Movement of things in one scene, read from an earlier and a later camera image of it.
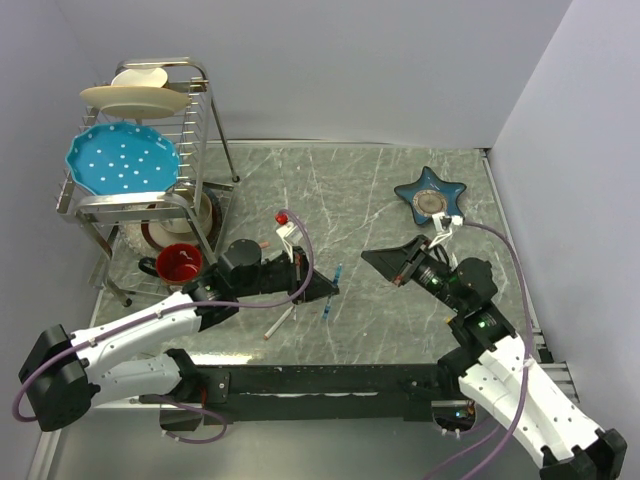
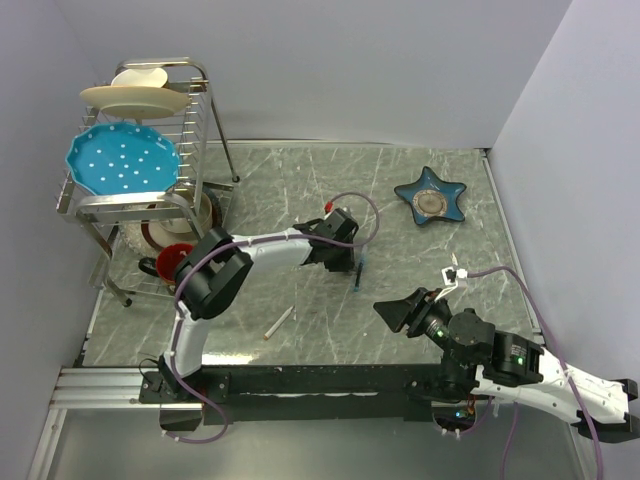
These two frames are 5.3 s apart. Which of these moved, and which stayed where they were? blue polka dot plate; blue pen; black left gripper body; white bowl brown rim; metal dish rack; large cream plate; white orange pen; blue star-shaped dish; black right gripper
Moved: black right gripper; blue pen; black left gripper body
Stayed: blue polka dot plate; blue star-shaped dish; large cream plate; metal dish rack; white bowl brown rim; white orange pen
